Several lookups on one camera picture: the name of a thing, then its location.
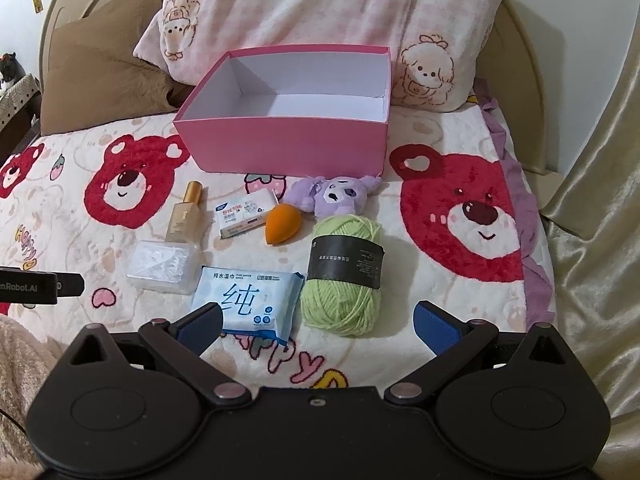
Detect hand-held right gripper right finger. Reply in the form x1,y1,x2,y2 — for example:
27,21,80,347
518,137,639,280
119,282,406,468
384,300,572,405

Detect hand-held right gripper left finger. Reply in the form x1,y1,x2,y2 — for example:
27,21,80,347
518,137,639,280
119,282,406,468
66,302,253,407

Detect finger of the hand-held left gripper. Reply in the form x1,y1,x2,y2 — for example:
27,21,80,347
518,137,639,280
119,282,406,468
54,272,85,297

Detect white wet wipes packet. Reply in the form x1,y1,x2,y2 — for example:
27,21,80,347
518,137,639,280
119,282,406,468
192,266,306,348

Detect clear plastic swab box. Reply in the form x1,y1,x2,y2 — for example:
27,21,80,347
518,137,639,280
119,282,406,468
126,240,201,295

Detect green yarn ball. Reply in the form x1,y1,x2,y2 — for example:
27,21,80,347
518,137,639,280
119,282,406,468
300,213,386,337

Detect gold capped foundation bottle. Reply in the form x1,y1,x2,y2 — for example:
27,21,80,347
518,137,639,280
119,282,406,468
165,180,206,246

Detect small white tissue pack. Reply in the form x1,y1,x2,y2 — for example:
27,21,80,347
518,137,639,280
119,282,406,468
215,189,280,239

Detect orange makeup sponge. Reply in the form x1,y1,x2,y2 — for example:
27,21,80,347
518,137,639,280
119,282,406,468
265,203,302,247

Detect purple plush toy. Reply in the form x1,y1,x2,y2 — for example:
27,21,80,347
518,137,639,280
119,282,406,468
284,175,383,219

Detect pink cardboard box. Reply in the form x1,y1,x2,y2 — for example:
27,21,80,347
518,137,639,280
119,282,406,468
173,45,392,177

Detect red bear printed blanket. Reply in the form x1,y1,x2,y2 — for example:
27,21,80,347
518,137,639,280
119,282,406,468
0,77,557,393

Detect beige fuzzy cloth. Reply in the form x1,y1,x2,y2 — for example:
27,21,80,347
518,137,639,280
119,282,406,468
0,315,66,480

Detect patterned nightstand cloth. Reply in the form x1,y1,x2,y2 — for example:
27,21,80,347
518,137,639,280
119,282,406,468
0,74,43,131

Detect beige striped curtain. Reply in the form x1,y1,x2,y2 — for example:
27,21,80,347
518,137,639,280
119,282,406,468
537,35,640,461

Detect brown pillow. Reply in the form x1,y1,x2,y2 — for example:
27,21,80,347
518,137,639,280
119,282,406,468
39,0,188,136

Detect grey plush figure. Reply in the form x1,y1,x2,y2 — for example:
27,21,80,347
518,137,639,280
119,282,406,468
0,52,26,86

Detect beige bed headboard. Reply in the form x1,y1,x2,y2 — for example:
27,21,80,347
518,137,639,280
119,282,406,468
37,0,563,176

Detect pink checked pillow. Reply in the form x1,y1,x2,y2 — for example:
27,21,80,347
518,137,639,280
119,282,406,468
132,0,523,113

